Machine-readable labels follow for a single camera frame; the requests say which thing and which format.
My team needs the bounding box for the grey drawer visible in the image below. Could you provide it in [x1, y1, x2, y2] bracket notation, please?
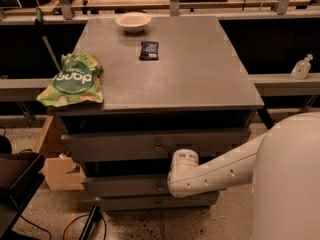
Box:
[80, 157, 232, 199]
[96, 191, 219, 212]
[61, 127, 251, 162]

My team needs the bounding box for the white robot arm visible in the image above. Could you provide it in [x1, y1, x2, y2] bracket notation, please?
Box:
[167, 112, 320, 240]

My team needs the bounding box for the grey drawer cabinet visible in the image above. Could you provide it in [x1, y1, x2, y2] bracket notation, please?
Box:
[46, 15, 265, 213]

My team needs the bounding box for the grey top drawer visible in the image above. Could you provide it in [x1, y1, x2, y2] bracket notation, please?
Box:
[61, 127, 251, 162]

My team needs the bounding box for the grey bottom drawer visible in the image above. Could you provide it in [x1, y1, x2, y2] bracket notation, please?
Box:
[96, 191, 219, 212]

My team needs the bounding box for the dark blue snack packet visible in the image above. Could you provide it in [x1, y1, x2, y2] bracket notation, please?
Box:
[139, 41, 159, 60]

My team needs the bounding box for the green snack bag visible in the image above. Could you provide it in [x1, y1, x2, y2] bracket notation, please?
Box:
[37, 53, 103, 107]

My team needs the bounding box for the white bowl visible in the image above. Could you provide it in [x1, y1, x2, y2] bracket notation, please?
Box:
[116, 12, 151, 33]

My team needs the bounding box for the wooden box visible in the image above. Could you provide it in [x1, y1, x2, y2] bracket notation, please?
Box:
[33, 116, 84, 191]

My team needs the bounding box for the black floor cable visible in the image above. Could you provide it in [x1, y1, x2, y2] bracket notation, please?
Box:
[20, 212, 108, 240]

